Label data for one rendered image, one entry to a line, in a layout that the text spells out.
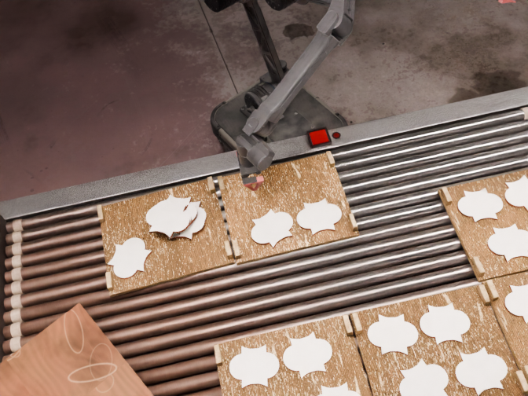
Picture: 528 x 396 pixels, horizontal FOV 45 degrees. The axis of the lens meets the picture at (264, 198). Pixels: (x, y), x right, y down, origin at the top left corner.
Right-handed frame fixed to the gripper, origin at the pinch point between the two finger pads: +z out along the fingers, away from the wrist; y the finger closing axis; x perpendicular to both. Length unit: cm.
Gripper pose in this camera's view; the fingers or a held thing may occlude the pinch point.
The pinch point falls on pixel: (251, 177)
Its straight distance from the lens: 210.1
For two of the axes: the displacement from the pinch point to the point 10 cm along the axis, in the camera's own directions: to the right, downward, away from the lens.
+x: -9.8, 2.1, -0.4
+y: -1.9, -8.0, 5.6
